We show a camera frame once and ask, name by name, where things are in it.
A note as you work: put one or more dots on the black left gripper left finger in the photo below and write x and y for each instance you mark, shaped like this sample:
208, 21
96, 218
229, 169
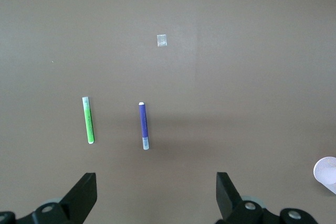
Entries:
78, 203

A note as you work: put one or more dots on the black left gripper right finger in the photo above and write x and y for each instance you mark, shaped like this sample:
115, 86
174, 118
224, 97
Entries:
228, 203

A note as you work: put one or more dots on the purple highlighter pen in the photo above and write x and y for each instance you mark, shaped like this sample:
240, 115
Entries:
143, 123

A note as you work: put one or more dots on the green highlighter pen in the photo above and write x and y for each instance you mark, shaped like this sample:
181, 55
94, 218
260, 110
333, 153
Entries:
88, 121

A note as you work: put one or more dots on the pink plastic cup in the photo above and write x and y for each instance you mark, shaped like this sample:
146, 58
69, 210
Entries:
326, 172

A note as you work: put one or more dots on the small clear tape piece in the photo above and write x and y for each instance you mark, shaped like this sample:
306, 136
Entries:
161, 41

